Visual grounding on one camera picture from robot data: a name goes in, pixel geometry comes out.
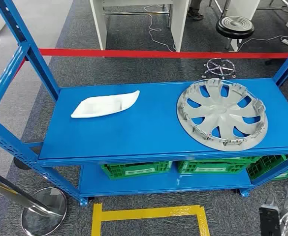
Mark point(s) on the grey plastic wheel hubcap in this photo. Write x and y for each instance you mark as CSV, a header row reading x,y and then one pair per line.
x,y
222,114

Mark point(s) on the blue metal shelf rack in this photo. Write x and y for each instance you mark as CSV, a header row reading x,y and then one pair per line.
x,y
134,130

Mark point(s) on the white plastic trim part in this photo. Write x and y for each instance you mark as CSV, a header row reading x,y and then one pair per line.
x,y
102,106

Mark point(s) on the black round stool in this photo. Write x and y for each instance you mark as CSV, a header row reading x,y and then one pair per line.
x,y
234,27

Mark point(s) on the long red barrier belt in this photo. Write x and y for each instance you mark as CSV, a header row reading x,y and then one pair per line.
x,y
158,53

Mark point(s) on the person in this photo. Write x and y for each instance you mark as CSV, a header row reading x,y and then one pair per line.
x,y
195,13

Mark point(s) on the chrome stanchion with shiny base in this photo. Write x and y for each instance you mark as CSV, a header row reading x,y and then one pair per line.
x,y
42,211

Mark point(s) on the stanchion with dark base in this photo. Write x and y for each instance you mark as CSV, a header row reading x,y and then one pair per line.
x,y
20,164

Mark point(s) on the short red barrier belt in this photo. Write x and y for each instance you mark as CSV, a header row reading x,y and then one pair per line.
x,y
19,68

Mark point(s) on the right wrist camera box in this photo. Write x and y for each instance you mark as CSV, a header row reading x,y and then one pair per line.
x,y
269,221

